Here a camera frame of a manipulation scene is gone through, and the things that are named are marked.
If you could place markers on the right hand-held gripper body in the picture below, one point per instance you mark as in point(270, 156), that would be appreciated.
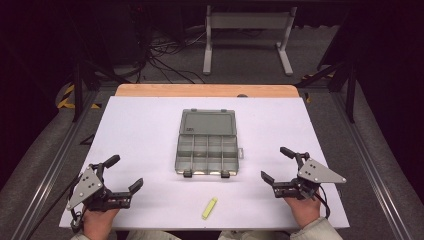
point(318, 173)

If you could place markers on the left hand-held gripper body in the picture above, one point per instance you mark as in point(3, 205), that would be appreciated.
point(87, 186)

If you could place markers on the yellow-green stick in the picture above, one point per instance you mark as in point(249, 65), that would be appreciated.
point(209, 208)

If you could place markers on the grey clear compartment box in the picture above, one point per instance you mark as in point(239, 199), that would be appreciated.
point(207, 146)

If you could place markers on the person's right hand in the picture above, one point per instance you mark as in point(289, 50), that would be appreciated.
point(305, 210)

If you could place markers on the person's left hand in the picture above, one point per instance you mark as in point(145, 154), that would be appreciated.
point(98, 225)

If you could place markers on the white board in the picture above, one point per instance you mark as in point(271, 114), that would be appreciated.
point(146, 133)

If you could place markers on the person's right leg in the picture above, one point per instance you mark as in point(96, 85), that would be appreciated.
point(253, 235)

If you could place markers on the black tripod stand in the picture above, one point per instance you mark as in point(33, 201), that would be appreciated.
point(78, 96)
point(350, 93)

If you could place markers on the yellow black floor tape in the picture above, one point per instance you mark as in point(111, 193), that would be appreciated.
point(68, 96)

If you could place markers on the white metal stand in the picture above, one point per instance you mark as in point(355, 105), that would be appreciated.
point(248, 20)

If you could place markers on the aluminium rail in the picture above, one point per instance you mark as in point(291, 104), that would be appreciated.
point(373, 160)
point(50, 173)

